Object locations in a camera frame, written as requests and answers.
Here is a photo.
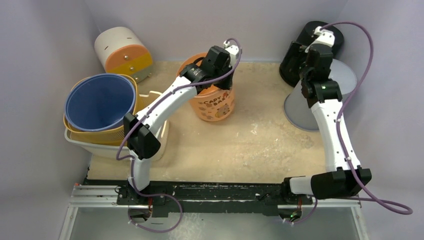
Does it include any black plastic bin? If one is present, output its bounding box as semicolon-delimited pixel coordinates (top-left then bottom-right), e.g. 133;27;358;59
279;20;327;87

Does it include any orange capybara bin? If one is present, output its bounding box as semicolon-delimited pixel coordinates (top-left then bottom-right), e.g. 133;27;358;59
177;52;236;123

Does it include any grey plastic bin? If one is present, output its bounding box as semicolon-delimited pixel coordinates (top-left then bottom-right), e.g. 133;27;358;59
283;59;357;132

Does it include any blue plastic bucket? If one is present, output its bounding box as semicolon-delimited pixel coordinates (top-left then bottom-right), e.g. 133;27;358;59
64;73;137;132

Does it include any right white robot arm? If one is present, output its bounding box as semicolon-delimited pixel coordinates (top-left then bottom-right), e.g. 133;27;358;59
280;41;372;204

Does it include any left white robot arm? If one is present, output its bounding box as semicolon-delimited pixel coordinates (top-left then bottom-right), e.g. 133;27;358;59
123;43;242;205

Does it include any white drawer container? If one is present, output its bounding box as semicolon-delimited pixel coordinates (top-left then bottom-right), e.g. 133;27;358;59
94;26;153;83

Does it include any white mesh basket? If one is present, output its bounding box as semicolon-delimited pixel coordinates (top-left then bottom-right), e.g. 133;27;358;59
63;91;170;161

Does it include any yellow mesh basket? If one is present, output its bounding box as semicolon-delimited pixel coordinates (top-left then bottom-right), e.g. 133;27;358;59
63;73;144;145

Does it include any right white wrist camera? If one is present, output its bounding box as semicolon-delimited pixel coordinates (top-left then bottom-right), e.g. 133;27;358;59
304;26;335;53

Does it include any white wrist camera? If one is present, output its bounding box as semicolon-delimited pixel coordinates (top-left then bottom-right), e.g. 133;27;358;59
223;40;240;68
304;26;335;53

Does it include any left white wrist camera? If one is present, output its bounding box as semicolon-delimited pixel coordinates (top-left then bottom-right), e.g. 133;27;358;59
223;40;240;68

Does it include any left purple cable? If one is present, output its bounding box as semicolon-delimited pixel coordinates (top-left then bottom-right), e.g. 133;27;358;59
115;37;243;233

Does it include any purple cable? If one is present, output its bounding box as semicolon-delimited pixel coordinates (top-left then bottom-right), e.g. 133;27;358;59
281;21;414;226
115;37;243;233

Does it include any aluminium mounting rail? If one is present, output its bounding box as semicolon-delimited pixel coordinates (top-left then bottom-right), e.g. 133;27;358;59
68;184;362;209

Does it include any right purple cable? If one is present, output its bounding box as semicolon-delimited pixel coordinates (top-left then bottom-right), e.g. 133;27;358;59
281;21;414;226

